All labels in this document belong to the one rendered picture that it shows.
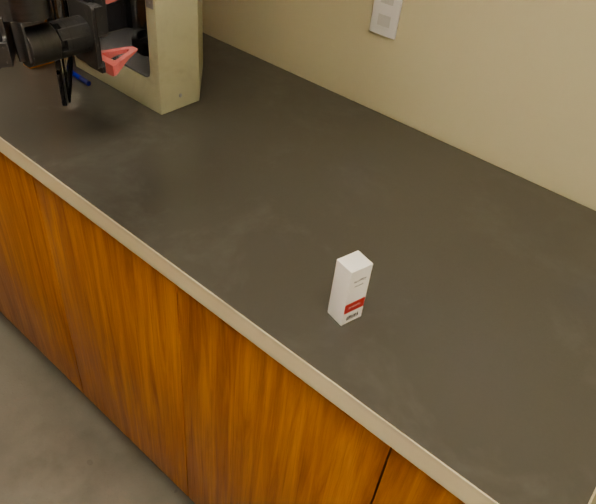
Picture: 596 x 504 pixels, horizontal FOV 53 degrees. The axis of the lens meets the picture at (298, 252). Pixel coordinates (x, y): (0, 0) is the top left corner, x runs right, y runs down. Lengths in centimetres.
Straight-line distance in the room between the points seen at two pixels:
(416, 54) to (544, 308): 65
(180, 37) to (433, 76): 55
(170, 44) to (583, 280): 91
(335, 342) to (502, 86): 70
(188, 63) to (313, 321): 71
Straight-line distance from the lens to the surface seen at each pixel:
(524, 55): 130
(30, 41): 101
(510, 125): 134
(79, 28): 105
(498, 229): 115
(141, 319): 124
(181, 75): 136
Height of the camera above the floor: 158
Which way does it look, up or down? 40 degrees down
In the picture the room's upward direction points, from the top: 7 degrees clockwise
